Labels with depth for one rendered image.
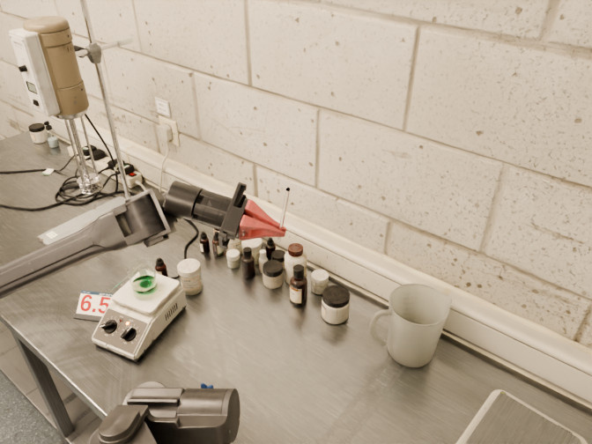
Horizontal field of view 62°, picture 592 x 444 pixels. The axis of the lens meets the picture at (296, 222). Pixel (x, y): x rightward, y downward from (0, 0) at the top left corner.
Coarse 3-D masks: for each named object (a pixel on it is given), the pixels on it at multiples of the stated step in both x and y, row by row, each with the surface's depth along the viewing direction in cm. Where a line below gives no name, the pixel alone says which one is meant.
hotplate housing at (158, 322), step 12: (180, 288) 122; (168, 300) 119; (180, 300) 122; (120, 312) 116; (132, 312) 116; (156, 312) 116; (168, 312) 119; (180, 312) 124; (156, 324) 115; (168, 324) 121; (144, 336) 112; (156, 336) 116; (108, 348) 114; (144, 348) 113
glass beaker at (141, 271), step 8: (128, 264) 115; (136, 264) 117; (144, 264) 117; (152, 264) 115; (128, 272) 112; (136, 272) 118; (144, 272) 119; (152, 272) 114; (136, 280) 113; (144, 280) 113; (152, 280) 115; (136, 288) 114; (144, 288) 114; (152, 288) 116; (136, 296) 116; (144, 296) 115; (152, 296) 117
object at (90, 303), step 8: (88, 296) 125; (96, 296) 125; (104, 296) 125; (80, 304) 125; (88, 304) 125; (96, 304) 124; (104, 304) 124; (88, 312) 124; (96, 312) 124; (104, 312) 124
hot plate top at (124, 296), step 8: (160, 280) 122; (168, 280) 122; (176, 280) 122; (120, 288) 120; (128, 288) 120; (160, 288) 120; (168, 288) 120; (176, 288) 120; (112, 296) 117; (120, 296) 117; (128, 296) 117; (160, 296) 117; (168, 296) 118; (120, 304) 116; (128, 304) 115; (136, 304) 115; (144, 304) 115; (152, 304) 115; (160, 304) 116; (144, 312) 113; (152, 312) 114
